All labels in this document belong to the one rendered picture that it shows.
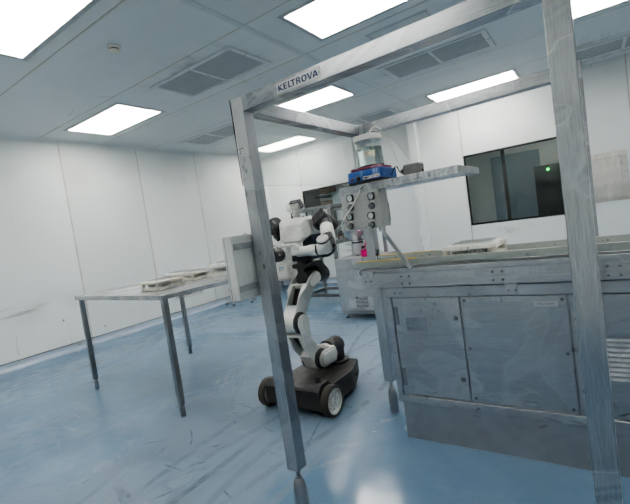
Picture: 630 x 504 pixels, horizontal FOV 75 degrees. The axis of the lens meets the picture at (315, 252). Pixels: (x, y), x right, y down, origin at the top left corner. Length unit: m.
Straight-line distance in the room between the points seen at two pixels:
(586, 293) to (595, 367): 0.20
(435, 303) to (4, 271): 5.35
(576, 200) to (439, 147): 6.39
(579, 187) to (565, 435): 1.31
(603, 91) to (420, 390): 5.77
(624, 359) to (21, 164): 6.41
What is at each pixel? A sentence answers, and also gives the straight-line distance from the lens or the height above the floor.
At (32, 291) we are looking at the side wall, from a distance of 6.44.
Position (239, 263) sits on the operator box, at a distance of 1.66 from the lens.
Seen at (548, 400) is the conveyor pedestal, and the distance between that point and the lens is 2.18.
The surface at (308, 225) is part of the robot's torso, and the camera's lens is 2.78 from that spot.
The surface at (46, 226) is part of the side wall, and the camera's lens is 6.56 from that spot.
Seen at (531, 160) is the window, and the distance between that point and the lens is 7.26.
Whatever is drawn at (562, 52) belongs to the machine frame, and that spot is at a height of 1.54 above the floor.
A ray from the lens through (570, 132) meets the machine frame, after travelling 1.25.
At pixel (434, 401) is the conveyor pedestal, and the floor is 0.23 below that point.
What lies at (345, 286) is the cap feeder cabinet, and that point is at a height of 0.41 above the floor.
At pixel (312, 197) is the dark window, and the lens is 8.68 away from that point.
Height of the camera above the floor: 1.20
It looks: 3 degrees down
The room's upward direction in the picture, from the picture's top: 8 degrees counter-clockwise
